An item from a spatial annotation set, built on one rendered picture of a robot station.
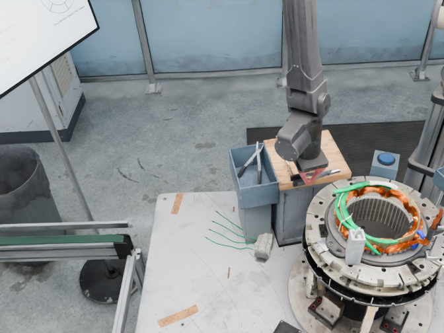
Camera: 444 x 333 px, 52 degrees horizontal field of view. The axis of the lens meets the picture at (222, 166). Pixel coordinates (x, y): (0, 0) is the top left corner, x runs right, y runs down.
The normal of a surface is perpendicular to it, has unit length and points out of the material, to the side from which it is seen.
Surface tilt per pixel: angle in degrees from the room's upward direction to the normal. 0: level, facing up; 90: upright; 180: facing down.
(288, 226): 90
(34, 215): 93
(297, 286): 0
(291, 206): 90
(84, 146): 0
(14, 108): 90
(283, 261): 0
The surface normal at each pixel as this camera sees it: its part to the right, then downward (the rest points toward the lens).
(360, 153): -0.07, -0.72
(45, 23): 0.86, 0.19
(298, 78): -0.61, 0.60
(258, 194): 0.17, 0.67
